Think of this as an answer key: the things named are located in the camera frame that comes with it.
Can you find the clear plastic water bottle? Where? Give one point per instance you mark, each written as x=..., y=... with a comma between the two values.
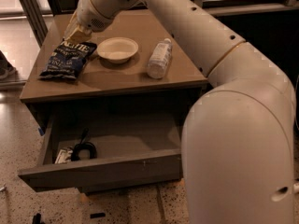
x=159, y=59

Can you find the white packet in drawer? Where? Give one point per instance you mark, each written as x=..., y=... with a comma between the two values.
x=64, y=155

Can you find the black object bottom left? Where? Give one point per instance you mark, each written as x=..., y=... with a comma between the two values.
x=37, y=219

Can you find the grey open top drawer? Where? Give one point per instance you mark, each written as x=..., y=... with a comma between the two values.
x=132, y=150

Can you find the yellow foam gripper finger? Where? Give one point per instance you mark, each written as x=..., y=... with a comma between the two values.
x=82, y=34
x=71, y=27

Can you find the white paper bowl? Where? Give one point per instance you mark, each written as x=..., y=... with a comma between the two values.
x=117, y=49

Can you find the small black floor object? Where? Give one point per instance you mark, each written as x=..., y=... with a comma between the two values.
x=97, y=215

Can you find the blue tape piece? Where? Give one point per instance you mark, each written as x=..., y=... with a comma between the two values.
x=41, y=132

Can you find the blue chip bag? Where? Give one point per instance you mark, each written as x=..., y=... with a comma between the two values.
x=68, y=60

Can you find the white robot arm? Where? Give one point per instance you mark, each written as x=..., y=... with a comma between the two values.
x=237, y=140

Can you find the brown cabinet with drawers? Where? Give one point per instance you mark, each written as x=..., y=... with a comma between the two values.
x=106, y=88

